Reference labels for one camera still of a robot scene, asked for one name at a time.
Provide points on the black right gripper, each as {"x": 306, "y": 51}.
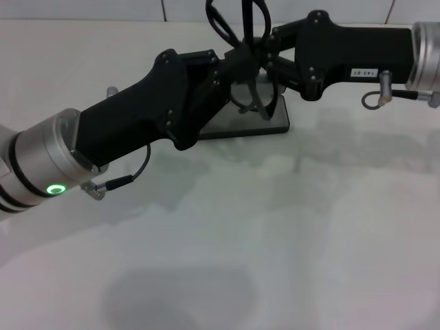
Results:
{"x": 343, "y": 51}

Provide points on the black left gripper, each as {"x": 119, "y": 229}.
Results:
{"x": 137, "y": 117}

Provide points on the black glasses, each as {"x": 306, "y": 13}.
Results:
{"x": 247, "y": 20}

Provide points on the black glasses case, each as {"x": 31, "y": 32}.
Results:
{"x": 240, "y": 125}

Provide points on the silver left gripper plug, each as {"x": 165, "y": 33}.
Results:
{"x": 111, "y": 92}

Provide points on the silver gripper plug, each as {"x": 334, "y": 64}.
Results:
{"x": 111, "y": 92}
{"x": 385, "y": 86}

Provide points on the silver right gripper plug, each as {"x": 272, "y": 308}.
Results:
{"x": 385, "y": 86}

